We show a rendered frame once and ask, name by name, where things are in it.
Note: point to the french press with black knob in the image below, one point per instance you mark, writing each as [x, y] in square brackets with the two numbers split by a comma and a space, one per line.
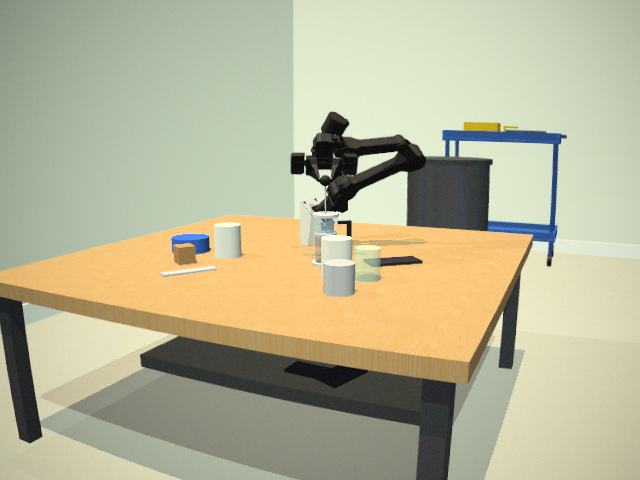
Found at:
[325, 223]

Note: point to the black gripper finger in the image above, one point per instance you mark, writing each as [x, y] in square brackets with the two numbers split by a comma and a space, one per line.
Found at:
[312, 168]
[337, 168]

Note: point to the small brown cube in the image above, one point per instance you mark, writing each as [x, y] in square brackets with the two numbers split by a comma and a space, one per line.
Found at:
[184, 254]

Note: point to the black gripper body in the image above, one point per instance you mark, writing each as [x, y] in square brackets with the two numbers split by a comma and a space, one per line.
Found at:
[324, 162]

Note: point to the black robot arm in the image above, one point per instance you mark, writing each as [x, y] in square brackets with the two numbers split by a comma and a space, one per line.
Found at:
[408, 159]

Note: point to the white cylinder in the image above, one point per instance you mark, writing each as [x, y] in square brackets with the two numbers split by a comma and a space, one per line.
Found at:
[335, 247]
[227, 240]

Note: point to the blue cylinder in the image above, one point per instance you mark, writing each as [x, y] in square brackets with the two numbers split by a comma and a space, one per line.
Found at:
[200, 241]

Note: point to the white flat bar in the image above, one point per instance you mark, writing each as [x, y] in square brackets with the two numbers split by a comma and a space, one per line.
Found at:
[186, 271]

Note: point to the dark grey shelf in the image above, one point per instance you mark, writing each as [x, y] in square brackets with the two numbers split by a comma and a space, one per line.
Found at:
[373, 394]

